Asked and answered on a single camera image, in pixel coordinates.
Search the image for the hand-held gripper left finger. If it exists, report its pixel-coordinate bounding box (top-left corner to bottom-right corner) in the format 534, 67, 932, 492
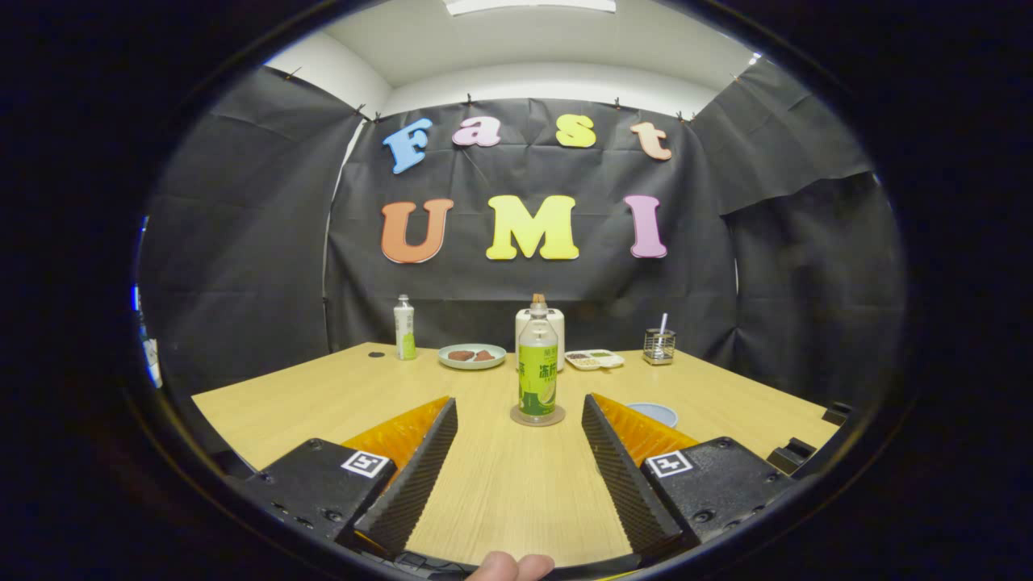
234, 395, 459, 558

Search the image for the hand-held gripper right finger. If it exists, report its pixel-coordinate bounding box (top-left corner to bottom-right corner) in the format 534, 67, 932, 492
581, 393, 796, 558

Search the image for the light blue cup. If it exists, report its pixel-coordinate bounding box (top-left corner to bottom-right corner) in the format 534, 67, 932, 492
625, 402, 680, 428

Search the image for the round brown coaster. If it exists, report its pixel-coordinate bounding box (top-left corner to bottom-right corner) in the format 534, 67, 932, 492
509, 403, 567, 428

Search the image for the green label juice bottle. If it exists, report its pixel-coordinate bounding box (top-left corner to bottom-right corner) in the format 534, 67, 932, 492
517, 303, 559, 420

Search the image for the small white green bottle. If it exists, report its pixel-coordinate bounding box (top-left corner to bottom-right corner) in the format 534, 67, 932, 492
394, 294, 417, 362

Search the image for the wooden table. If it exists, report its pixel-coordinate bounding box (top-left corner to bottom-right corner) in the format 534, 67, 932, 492
191, 342, 840, 568

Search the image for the white divided snack tray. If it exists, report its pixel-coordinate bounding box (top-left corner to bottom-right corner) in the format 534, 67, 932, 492
564, 349, 625, 371

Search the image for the pale green plate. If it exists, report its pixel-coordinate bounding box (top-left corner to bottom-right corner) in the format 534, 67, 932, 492
437, 344, 508, 371

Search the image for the white toaster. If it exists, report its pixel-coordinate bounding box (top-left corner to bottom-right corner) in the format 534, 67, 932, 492
515, 307, 566, 372

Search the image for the white object beside table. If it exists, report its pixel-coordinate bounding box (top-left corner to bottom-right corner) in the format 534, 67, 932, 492
141, 335, 164, 390

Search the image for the wire mesh holder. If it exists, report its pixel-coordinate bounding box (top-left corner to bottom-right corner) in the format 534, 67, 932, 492
643, 328, 676, 366

